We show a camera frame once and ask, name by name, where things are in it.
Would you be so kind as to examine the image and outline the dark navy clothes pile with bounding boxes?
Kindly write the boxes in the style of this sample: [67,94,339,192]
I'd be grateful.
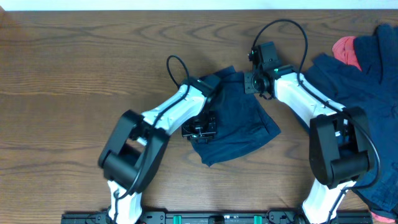
[305,24,397,218]

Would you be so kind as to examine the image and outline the dark navy shorts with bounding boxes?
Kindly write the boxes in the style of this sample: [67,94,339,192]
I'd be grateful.
[192,66,281,167]

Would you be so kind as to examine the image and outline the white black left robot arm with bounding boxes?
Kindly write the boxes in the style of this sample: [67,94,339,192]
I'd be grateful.
[98,75,221,223]

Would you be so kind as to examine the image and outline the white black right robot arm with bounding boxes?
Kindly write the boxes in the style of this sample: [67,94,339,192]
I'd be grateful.
[243,65,381,223]

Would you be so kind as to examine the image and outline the red garment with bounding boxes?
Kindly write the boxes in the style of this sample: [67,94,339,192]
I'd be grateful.
[331,36,362,71]

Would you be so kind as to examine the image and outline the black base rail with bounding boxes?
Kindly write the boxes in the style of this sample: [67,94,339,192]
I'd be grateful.
[60,210,374,224]

